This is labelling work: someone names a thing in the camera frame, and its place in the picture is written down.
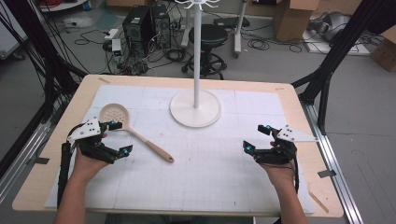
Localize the slim black computer tower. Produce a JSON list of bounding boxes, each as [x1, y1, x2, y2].
[[150, 4, 173, 49]]

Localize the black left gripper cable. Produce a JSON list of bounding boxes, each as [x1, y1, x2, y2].
[[56, 140, 76, 210]]

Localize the large black computer tower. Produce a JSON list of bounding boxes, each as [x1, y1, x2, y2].
[[121, 6, 157, 60]]

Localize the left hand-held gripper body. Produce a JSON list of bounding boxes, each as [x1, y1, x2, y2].
[[66, 117, 121, 165]]

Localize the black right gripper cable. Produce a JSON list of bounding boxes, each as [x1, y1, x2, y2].
[[290, 154, 303, 194]]

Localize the white board panel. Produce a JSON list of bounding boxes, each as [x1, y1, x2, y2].
[[0, 0, 30, 61]]

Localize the beige slotted spoon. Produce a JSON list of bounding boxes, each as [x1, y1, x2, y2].
[[98, 103, 176, 164]]

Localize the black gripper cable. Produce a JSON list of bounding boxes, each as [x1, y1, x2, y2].
[[56, 140, 76, 210], [290, 154, 303, 194]]

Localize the white grid mat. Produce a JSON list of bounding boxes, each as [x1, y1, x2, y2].
[[44, 84, 316, 216]]

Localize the white power adapter box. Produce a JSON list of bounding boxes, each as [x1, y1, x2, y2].
[[111, 38, 123, 63]]

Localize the white desk leg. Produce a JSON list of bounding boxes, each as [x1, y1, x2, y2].
[[233, 0, 249, 59]]

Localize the tall cardboard box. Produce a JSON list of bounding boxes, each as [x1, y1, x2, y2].
[[272, 0, 320, 44]]

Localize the person's left hand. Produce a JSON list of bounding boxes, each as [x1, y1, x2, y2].
[[70, 132, 110, 183]]

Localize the coiled black floor cable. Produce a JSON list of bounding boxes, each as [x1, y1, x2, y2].
[[247, 36, 271, 52]]

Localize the person's right hand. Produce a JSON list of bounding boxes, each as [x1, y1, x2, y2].
[[261, 141, 297, 189]]

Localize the white round table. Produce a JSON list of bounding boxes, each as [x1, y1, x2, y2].
[[38, 0, 89, 13]]

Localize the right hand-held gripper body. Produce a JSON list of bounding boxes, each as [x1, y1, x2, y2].
[[253, 124, 319, 166]]

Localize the thin wooden stick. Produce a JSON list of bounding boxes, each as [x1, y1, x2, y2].
[[307, 189, 330, 215]]

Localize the aluminium rail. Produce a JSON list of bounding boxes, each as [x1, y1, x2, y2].
[[0, 119, 53, 203], [299, 100, 364, 224]]

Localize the black round stool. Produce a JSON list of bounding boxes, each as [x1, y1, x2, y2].
[[180, 23, 230, 81]]

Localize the flat black device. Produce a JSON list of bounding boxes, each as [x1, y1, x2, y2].
[[213, 15, 251, 29]]

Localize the low cardboard box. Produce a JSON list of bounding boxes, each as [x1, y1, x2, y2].
[[369, 25, 396, 74]]

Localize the black tape piece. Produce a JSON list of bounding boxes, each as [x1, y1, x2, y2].
[[32, 156, 51, 166], [317, 169, 337, 179]]

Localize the black metal frame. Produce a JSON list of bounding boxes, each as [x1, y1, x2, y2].
[[291, 0, 389, 135], [3, 0, 89, 127]]

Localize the white power strip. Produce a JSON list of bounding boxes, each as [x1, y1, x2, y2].
[[104, 28, 120, 41]]

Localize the white hook stand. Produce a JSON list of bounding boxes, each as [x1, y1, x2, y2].
[[169, 0, 223, 129]]

